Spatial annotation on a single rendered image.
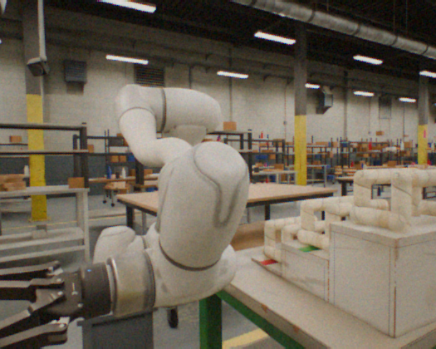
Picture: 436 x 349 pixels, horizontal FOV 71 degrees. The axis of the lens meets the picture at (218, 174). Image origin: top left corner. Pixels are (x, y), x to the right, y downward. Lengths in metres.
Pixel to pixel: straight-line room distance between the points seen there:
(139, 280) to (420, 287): 0.49
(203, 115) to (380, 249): 0.60
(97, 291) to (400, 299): 0.49
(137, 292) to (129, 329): 0.81
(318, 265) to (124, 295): 0.43
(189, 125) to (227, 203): 0.59
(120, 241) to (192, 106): 0.58
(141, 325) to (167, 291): 0.80
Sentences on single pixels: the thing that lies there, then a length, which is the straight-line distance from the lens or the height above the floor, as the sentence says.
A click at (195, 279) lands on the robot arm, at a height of 1.06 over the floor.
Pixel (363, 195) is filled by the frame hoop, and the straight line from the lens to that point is 0.68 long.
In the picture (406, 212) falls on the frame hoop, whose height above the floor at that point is 1.14.
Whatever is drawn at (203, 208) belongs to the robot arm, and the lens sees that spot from 0.37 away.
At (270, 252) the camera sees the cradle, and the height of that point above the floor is 0.97.
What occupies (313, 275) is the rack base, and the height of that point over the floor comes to 0.97.
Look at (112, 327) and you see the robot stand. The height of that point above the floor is 0.64.
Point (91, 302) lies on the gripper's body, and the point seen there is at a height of 1.05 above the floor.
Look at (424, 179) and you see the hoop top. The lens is 0.67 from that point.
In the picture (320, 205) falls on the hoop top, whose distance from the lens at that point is 0.82.
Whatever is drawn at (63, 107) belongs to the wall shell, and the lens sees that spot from 11.63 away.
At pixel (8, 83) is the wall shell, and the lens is 11.75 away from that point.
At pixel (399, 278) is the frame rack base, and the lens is 0.63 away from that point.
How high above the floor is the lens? 1.24
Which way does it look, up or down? 3 degrees down
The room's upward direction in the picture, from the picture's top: 1 degrees counter-clockwise
